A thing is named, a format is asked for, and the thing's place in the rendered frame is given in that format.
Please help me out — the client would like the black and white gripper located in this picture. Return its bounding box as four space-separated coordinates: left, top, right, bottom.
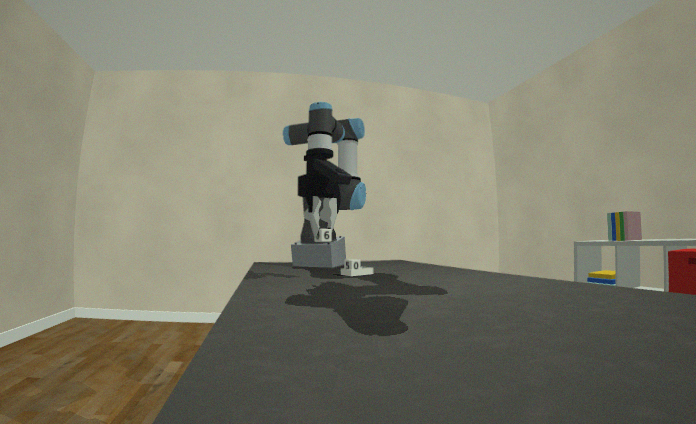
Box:
298 148 341 238

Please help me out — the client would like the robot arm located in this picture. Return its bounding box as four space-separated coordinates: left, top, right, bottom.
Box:
283 102 366 244

